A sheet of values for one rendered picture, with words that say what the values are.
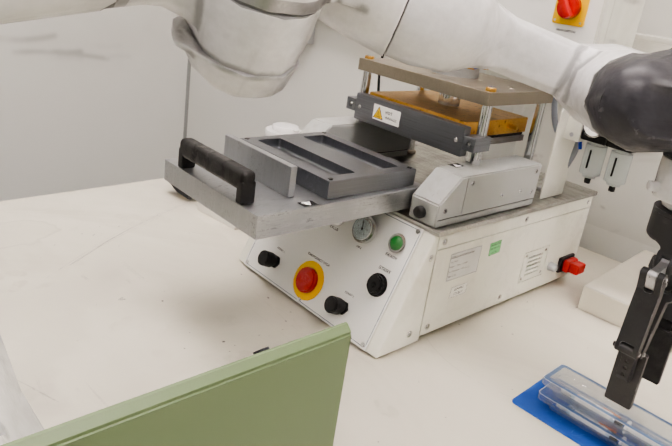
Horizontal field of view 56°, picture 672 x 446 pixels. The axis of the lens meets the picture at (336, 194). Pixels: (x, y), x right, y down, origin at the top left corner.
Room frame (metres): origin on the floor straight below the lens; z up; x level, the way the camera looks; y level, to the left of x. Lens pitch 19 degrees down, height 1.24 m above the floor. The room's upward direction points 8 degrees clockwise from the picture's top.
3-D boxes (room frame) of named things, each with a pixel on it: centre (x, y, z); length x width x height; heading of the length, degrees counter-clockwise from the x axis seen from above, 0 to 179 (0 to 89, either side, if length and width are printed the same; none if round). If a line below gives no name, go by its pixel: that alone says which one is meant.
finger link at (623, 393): (0.62, -0.35, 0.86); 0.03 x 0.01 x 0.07; 46
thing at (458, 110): (1.05, -0.17, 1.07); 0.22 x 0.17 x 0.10; 44
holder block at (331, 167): (0.87, 0.02, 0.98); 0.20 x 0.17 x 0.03; 44
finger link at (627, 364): (0.61, -0.34, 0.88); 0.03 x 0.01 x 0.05; 136
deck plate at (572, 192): (1.08, -0.19, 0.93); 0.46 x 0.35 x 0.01; 134
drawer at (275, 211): (0.84, 0.06, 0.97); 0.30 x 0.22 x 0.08; 134
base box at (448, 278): (1.03, -0.17, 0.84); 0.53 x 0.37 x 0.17; 134
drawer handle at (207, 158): (0.74, 0.15, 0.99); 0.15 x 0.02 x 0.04; 44
